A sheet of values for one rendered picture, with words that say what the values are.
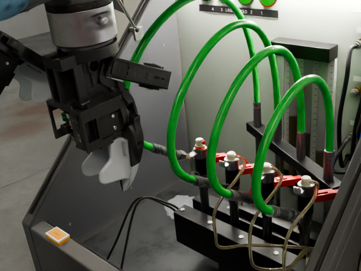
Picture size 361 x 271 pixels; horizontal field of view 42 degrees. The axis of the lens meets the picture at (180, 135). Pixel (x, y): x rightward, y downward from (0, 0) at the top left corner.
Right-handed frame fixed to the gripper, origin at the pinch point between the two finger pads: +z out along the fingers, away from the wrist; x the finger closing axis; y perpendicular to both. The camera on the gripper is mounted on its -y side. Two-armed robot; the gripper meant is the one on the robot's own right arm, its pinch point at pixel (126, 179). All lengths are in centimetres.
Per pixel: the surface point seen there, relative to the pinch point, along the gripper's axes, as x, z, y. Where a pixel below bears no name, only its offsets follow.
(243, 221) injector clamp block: -3.1, 26.9, -29.1
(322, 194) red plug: 13.8, 14.0, -29.9
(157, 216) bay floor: -35, 42, -33
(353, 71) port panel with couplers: 6, 1, -56
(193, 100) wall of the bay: -40, 18, -56
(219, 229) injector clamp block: -5.2, 26.7, -24.1
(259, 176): 12.2, 2.5, -14.0
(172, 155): -3.8, 3.3, -12.4
